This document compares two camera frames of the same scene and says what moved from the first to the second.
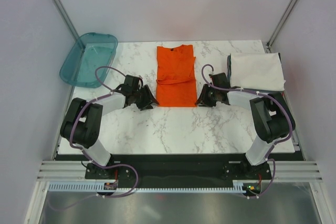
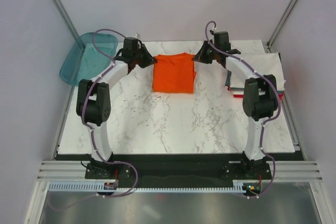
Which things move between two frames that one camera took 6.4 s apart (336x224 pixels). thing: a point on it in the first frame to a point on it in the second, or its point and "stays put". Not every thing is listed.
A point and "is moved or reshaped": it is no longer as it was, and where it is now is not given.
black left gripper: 149,99 to 149,60
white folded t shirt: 262,71 stays put
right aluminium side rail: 298,141 stays put
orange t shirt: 176,85 is moved or reshaped
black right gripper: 202,100 to 200,57
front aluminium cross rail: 281,171 stays put
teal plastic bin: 89,51 stays put
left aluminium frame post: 59,4 stays put
